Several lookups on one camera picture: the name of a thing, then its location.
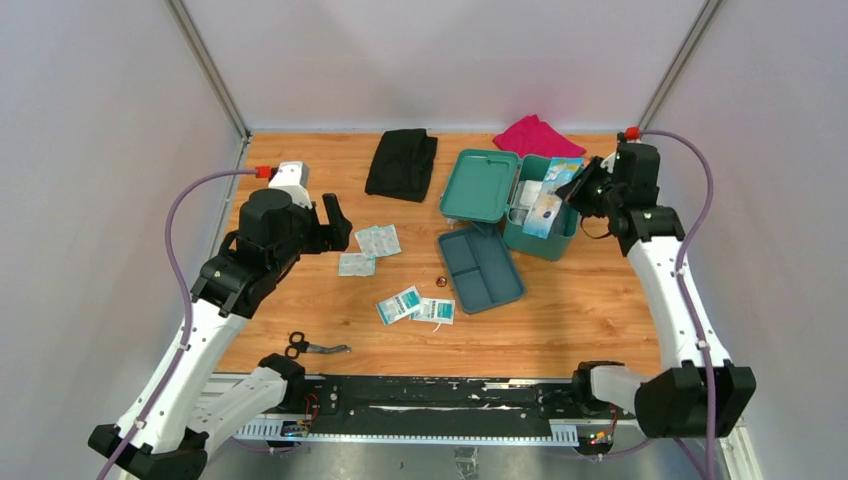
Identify light blue mask packet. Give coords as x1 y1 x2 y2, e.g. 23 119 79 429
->
522 157 584 239

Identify white gauze pad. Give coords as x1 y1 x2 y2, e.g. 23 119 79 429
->
515 180 543 210

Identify teal white sachet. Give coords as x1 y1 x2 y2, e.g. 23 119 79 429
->
376 286 422 326
410 297 456 325

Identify teal medicine box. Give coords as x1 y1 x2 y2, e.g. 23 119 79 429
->
439 149 579 261

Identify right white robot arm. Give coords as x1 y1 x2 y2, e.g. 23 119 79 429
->
557 142 756 438

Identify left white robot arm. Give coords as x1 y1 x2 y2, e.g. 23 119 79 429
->
88 161 352 479

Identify bandage strips pack lower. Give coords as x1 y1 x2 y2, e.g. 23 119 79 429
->
338 253 376 277

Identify black folded cloth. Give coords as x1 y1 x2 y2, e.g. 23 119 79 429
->
364 128 438 203

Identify pink folded cloth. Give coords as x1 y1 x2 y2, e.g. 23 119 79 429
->
493 115 587 158

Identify dark teal divided tray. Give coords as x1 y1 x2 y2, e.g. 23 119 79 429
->
437 222 526 315

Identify black handled scissors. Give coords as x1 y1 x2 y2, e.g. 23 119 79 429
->
284 331 352 360

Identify black metal base rail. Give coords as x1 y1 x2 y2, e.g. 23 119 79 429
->
135 370 747 458

